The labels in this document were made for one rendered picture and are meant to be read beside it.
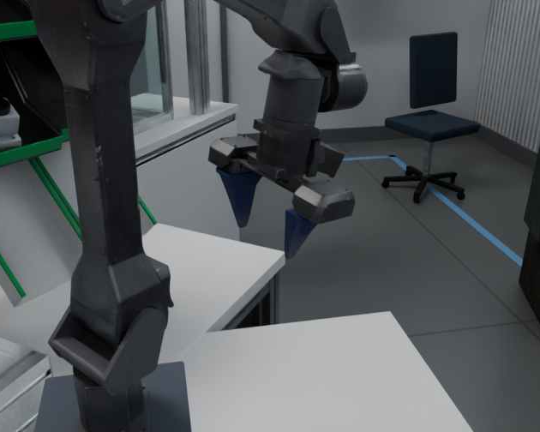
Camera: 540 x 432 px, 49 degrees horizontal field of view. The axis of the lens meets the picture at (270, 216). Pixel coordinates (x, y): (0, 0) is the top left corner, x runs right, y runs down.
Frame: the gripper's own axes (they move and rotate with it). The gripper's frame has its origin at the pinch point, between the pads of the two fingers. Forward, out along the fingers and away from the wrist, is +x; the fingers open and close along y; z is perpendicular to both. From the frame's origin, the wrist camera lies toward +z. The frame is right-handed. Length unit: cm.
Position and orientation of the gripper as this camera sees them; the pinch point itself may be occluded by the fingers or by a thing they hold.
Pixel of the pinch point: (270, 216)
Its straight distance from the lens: 69.6
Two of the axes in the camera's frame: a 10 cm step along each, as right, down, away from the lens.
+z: 7.2, -1.7, 6.7
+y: -6.7, -4.2, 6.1
